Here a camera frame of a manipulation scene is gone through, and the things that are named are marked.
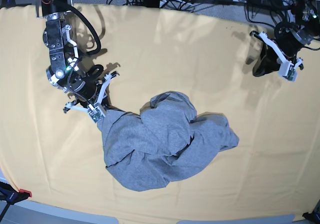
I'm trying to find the black clamp right corner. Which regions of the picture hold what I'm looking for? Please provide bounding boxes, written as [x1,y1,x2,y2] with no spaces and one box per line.
[302,211,320,224]

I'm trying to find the yellow table cloth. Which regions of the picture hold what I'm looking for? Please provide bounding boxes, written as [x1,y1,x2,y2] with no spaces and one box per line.
[0,4,320,224]

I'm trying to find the blue red table clamp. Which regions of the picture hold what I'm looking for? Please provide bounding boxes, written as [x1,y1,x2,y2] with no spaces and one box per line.
[0,182,32,205]

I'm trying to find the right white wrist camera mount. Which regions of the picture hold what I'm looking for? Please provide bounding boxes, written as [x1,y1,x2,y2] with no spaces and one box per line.
[63,71,119,123]

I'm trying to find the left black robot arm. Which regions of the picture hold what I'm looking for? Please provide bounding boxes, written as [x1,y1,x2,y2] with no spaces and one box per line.
[250,0,320,82]

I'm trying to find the grey t-shirt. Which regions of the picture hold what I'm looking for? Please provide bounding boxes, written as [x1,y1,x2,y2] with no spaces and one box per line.
[97,91,239,192]

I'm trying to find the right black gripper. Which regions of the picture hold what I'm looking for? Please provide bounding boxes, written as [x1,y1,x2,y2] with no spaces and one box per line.
[67,64,104,107]

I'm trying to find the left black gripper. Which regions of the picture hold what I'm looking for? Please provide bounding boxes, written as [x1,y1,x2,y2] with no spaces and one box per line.
[252,42,293,77]

